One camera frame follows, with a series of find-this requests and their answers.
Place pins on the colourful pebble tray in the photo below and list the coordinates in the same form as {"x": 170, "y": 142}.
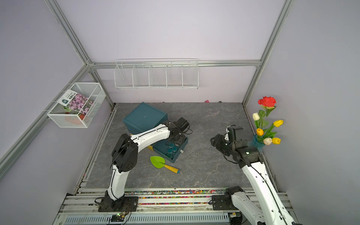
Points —
{"x": 175, "y": 197}

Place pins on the teal drawer cabinet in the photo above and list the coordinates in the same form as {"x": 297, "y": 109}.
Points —
{"x": 143, "y": 118}

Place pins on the long white wire basket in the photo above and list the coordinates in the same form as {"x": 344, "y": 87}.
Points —
{"x": 178, "y": 73}

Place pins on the purple flower seed packet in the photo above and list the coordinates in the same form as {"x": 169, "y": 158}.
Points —
{"x": 74, "y": 102}

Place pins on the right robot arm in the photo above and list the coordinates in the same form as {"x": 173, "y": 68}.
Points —
{"x": 271, "y": 210}

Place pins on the small white wire basket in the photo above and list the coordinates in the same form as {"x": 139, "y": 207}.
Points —
{"x": 65, "y": 119}

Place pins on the green toy shovel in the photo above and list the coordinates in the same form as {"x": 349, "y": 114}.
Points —
{"x": 159, "y": 162}

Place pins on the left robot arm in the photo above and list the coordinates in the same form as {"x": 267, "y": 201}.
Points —
{"x": 124, "y": 159}

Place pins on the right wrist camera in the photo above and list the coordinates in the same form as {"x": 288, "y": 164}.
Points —
{"x": 235, "y": 133}

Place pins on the glass vase with flowers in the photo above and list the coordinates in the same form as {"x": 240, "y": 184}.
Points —
{"x": 265, "y": 135}

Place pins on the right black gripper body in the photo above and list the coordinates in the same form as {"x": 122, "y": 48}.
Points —
{"x": 222, "y": 145}

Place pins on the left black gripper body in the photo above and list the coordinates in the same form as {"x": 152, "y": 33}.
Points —
{"x": 179, "y": 139}

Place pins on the teal bottom drawer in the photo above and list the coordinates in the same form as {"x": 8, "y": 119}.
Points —
{"x": 160, "y": 148}

